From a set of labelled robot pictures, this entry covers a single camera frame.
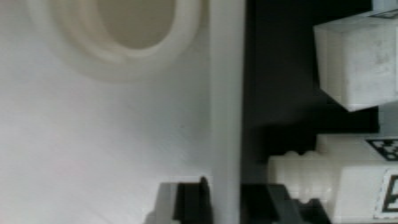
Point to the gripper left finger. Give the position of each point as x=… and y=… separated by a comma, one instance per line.
x=184, y=203

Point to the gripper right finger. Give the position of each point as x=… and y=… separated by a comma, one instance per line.
x=271, y=208

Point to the white leg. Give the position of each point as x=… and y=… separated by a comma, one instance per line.
x=345, y=175
x=356, y=43

